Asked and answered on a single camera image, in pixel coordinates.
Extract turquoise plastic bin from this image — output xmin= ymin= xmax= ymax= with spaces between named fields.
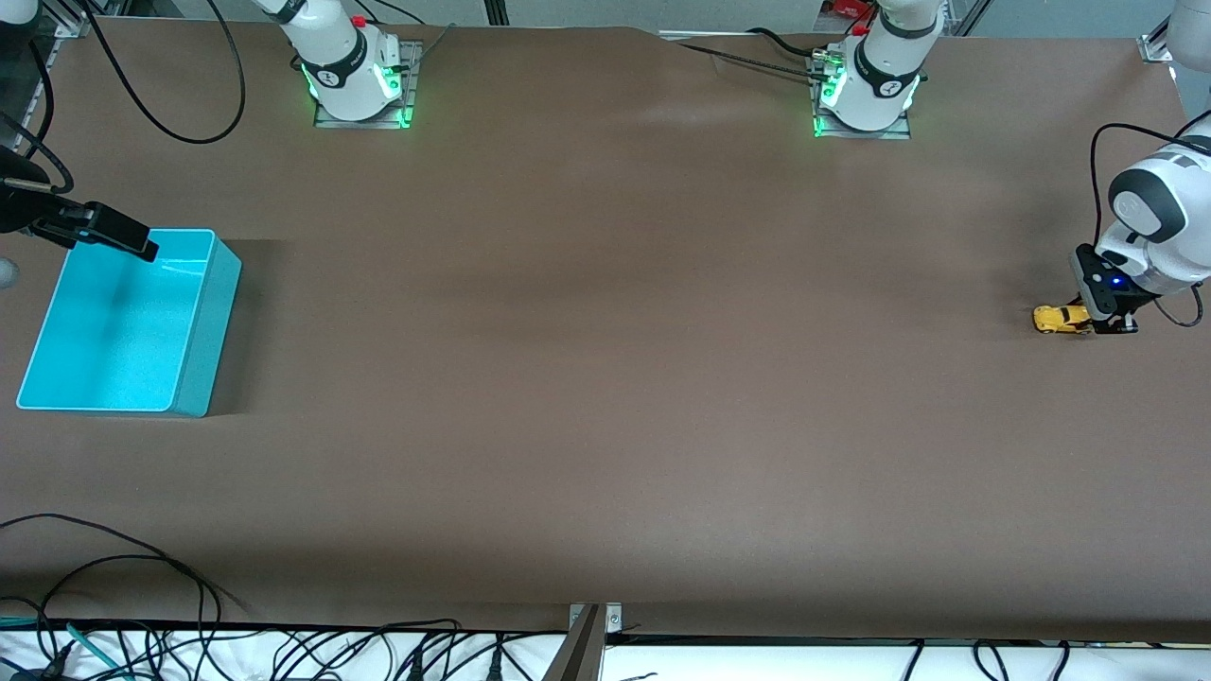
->
xmin=16 ymin=228 xmax=243 ymax=418

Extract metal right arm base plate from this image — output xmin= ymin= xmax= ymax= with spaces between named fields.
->
xmin=314 ymin=40 xmax=422 ymax=131

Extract teal cable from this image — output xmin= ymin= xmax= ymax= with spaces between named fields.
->
xmin=0 ymin=615 xmax=119 ymax=681

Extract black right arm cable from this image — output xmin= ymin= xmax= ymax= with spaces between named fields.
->
xmin=80 ymin=0 xmax=247 ymax=145

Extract thin black base cable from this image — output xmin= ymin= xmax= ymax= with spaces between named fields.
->
xmin=676 ymin=42 xmax=816 ymax=81

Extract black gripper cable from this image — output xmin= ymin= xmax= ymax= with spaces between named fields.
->
xmin=0 ymin=38 xmax=75 ymax=195

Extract thin grey cable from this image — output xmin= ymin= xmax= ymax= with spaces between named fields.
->
xmin=416 ymin=24 xmax=457 ymax=72

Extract slanted metal bar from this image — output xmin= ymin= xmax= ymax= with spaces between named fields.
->
xmin=541 ymin=605 xmax=606 ymax=681

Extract aluminium frame corner bracket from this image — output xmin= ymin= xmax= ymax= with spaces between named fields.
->
xmin=38 ymin=0 xmax=124 ymax=41

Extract thick black base cable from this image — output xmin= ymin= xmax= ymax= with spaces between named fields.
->
xmin=747 ymin=26 xmax=834 ymax=60

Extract brown table cover sheet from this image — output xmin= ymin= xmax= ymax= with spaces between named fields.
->
xmin=0 ymin=17 xmax=1211 ymax=644

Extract long black looping cable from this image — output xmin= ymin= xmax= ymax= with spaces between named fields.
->
xmin=0 ymin=514 xmax=247 ymax=625

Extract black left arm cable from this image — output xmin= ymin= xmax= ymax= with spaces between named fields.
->
xmin=1088 ymin=121 xmax=1207 ymax=328

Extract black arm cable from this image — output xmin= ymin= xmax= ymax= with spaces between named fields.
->
xmin=80 ymin=0 xmax=247 ymax=145
xmin=1088 ymin=121 xmax=1207 ymax=328

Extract small metal bracket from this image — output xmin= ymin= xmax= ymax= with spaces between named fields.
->
xmin=569 ymin=602 xmax=623 ymax=633

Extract yellow beetle toy car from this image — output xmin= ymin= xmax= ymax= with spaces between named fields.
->
xmin=1031 ymin=303 xmax=1091 ymax=335

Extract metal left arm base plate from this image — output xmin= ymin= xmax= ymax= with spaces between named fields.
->
xmin=809 ymin=52 xmax=914 ymax=141

